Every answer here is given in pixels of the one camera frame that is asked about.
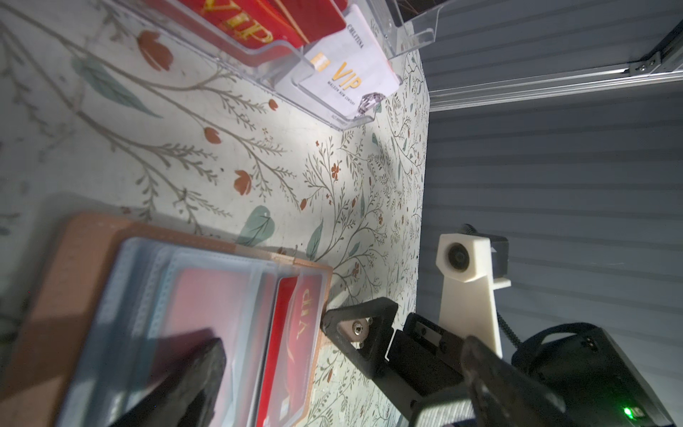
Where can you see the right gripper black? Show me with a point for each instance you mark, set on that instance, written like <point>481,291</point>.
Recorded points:
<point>419,374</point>

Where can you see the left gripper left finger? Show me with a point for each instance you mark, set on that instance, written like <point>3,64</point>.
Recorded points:
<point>187,397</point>

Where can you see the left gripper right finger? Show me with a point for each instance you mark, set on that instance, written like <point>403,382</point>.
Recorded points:
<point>501,396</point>

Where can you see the pink leather card wallet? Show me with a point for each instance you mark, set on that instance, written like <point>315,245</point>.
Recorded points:
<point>84,356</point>

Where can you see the clear acrylic card display stand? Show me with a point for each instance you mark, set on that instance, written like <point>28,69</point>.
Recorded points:
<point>401,28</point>

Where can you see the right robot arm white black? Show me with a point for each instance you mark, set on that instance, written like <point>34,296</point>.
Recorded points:
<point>569,375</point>

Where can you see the white VIP diamond card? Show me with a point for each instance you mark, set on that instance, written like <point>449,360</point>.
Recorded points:
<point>352,74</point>

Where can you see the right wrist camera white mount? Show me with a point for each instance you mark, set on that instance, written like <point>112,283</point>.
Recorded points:
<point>474,265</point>

